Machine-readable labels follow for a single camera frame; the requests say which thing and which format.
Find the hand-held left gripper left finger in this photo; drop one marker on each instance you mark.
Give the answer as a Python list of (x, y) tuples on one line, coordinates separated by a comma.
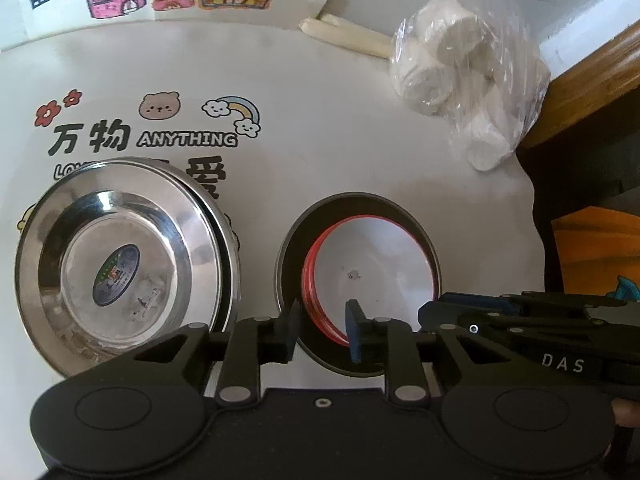
[(287, 331)]

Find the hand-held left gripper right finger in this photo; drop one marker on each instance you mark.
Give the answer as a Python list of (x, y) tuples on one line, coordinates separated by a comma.
[(355, 331)]

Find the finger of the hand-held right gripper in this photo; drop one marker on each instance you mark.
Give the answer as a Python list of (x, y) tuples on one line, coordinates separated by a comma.
[(475, 302), (440, 316)]

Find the large white red-rimmed bowl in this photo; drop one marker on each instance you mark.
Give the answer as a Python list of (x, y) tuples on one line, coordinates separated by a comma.
[(370, 260)]

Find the large matte steel bowl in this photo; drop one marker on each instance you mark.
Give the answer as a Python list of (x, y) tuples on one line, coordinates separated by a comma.
[(292, 240)]

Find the shiny steel plate with sticker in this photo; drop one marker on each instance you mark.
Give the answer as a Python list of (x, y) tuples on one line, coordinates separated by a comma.
[(120, 270)]

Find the clear bag of white rolls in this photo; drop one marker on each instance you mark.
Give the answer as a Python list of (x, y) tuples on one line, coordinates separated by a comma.
[(465, 75)]

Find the wooden furniture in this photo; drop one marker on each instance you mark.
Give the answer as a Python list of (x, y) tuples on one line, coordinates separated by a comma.
[(590, 85)]

